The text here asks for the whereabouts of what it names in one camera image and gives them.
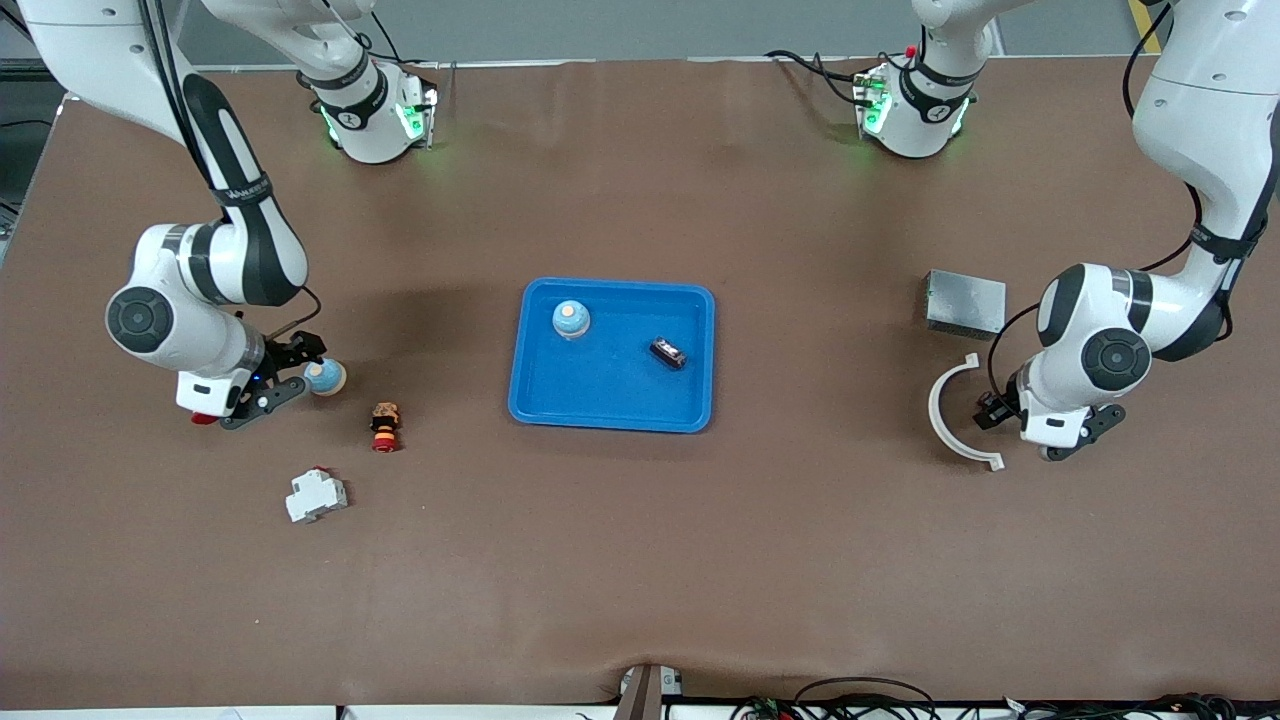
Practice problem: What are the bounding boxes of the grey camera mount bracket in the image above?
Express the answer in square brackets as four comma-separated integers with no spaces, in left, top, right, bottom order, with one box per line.
[613,663,684,720]

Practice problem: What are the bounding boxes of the blue plastic tray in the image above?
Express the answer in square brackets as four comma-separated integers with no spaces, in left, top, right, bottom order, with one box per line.
[507,277,717,434]

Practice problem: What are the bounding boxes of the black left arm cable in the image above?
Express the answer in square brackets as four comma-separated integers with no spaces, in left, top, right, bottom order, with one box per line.
[986,0,1236,401]

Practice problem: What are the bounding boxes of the black cable bundle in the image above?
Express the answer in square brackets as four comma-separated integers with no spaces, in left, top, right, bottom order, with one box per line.
[730,677,1280,720]

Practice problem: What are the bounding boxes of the white curved plastic bracket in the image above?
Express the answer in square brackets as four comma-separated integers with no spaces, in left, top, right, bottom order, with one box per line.
[927,353,1005,472]

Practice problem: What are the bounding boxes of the black base cables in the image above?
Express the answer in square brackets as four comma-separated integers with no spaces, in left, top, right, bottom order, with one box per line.
[765,48,871,109]

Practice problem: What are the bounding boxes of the white circuit breaker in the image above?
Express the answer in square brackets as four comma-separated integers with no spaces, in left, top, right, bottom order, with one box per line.
[285,466,349,524]

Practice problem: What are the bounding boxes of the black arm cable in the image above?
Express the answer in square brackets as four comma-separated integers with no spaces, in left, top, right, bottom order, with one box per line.
[140,0,323,346]
[986,0,1236,401]

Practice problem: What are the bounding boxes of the silver metal power supply box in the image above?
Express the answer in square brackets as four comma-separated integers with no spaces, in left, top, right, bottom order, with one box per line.
[922,269,1007,339]

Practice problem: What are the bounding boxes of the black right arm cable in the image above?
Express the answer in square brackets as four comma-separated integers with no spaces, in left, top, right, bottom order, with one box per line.
[140,0,323,346]

